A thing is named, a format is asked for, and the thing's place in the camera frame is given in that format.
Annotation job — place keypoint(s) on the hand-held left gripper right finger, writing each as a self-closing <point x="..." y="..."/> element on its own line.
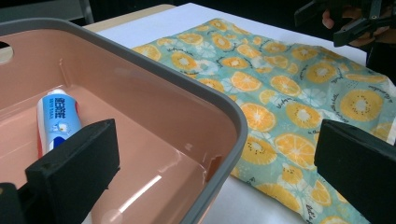
<point x="364" y="161"/>

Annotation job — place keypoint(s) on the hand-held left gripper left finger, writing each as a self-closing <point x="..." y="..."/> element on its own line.
<point x="74" y="161"/>

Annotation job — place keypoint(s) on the blue white toothpaste tube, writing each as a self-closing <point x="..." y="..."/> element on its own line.
<point x="59" y="115"/>

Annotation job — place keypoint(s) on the orange print tote bag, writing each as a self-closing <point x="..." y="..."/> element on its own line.
<point x="280" y="81"/>

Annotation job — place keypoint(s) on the pink basin with grey rim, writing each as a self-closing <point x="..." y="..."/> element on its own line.
<point x="140" y="124"/>

